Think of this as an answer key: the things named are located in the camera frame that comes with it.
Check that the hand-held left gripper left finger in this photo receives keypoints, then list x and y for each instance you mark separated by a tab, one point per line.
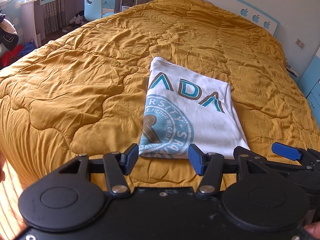
130	160

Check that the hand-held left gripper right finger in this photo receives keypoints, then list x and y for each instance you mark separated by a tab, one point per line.
196	160

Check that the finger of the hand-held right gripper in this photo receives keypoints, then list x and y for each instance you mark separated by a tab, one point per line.
286	151
280	166

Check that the white printed sweatshirt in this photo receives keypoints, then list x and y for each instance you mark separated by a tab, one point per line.
200	120

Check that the person's right hand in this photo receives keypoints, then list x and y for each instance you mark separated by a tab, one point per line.
314	232

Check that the blue and white wardrobe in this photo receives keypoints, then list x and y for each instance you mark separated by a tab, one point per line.
312	87

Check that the mustard yellow quilt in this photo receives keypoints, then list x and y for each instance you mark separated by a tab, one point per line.
87	80

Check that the white sneakers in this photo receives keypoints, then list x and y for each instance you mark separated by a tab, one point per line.
75	20

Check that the blue bag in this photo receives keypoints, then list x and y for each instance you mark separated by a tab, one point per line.
30	46

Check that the red cloth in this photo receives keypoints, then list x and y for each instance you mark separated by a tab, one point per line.
11	55

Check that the patterned curtain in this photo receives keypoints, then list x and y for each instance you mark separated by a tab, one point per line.
55	15

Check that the blue chair with star cutout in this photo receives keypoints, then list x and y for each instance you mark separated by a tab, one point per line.
93	0

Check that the dark jacket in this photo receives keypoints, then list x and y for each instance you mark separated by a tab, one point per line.
8	35

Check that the wall socket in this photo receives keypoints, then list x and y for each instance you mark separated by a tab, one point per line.
300	43

